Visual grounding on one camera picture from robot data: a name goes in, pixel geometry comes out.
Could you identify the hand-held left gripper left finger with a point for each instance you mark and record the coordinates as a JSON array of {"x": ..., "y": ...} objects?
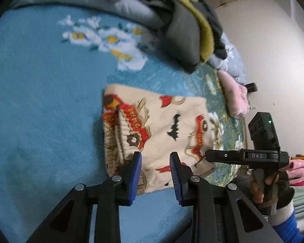
[{"x": 134, "y": 174}]

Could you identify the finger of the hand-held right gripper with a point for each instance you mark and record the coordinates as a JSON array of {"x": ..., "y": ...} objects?
[{"x": 223, "y": 155}]

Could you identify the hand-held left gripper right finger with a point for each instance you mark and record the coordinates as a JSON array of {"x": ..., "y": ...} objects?
[{"x": 176, "y": 177}]

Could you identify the beige cartoon-print pants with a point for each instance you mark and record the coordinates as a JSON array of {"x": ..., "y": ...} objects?
[{"x": 157, "y": 131}]

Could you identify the person's right forearm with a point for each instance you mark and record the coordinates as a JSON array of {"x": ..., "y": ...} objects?
[{"x": 285, "y": 224}]

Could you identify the person's right hand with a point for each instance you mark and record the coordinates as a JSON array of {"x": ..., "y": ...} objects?
[{"x": 283, "y": 189}]

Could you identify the pink and red clothing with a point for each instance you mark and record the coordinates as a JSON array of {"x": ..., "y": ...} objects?
[{"x": 301, "y": 168}]

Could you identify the pink folded garment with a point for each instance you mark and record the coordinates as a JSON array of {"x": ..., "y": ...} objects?
[{"x": 234, "y": 93}]

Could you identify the blue floral blanket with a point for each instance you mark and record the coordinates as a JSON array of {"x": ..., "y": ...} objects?
[{"x": 40, "y": 106}]

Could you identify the mustard yellow knit garment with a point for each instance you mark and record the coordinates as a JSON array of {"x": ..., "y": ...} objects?
[{"x": 205, "y": 33}]

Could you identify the black garment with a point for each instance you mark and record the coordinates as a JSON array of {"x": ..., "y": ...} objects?
[{"x": 215, "y": 25}]

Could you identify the dark grey garment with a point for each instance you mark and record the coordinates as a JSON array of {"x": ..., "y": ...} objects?
[{"x": 182, "y": 38}]

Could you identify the black wall socket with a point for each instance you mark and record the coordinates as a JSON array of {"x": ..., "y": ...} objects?
[{"x": 251, "y": 87}]

